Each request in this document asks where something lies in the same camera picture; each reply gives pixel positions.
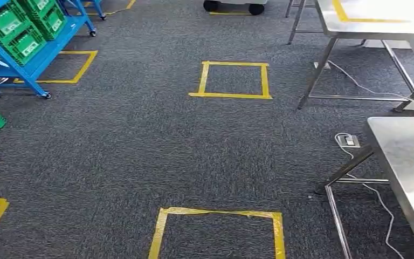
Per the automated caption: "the yellow floor tape strip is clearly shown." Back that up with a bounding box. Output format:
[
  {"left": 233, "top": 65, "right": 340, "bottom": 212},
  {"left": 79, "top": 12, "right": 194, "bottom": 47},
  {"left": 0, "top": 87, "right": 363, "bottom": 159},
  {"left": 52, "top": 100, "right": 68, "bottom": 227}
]
[{"left": 209, "top": 11, "right": 253, "bottom": 16}]

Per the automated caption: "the white wheeled machine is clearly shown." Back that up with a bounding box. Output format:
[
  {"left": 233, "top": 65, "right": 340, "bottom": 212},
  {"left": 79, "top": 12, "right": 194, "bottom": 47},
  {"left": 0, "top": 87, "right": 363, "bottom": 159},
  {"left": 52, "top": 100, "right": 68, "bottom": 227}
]
[{"left": 202, "top": 0, "right": 268, "bottom": 16}]

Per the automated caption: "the grey floor socket box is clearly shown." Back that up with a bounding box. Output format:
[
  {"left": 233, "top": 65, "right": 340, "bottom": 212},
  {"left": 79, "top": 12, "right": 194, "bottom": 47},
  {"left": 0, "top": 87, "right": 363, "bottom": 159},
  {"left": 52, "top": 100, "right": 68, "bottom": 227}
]
[{"left": 337, "top": 134, "right": 361, "bottom": 149}]

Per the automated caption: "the blue wheeled cart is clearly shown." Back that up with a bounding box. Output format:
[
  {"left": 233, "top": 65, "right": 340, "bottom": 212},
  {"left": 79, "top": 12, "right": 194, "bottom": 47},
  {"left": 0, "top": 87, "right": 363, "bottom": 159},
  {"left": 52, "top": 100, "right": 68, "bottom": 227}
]
[{"left": 59, "top": 0, "right": 107, "bottom": 21}]

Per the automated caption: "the yellow tape on table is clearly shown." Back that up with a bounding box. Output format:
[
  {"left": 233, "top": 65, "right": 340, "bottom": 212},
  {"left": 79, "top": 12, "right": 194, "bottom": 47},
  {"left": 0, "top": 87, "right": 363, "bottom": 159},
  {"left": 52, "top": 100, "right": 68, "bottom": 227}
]
[{"left": 332, "top": 0, "right": 408, "bottom": 24}]

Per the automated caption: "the blue shelf rack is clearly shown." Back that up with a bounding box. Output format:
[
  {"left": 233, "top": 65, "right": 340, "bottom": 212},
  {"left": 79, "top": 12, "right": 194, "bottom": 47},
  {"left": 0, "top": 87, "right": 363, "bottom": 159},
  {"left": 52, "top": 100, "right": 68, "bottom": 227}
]
[{"left": 0, "top": 0, "right": 98, "bottom": 100}]

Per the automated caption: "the steel table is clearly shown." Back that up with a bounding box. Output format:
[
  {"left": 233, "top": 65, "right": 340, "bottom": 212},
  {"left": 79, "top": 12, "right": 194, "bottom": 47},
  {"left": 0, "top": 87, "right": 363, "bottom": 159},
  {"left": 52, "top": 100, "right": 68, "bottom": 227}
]
[
  {"left": 315, "top": 117, "right": 414, "bottom": 259},
  {"left": 285, "top": 0, "right": 414, "bottom": 112}
]

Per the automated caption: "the white cable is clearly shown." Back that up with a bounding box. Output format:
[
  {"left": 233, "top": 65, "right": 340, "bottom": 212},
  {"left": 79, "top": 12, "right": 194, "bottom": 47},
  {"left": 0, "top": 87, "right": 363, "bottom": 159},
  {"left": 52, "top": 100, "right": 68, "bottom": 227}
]
[
  {"left": 314, "top": 60, "right": 414, "bottom": 118},
  {"left": 334, "top": 132, "right": 405, "bottom": 259}
]

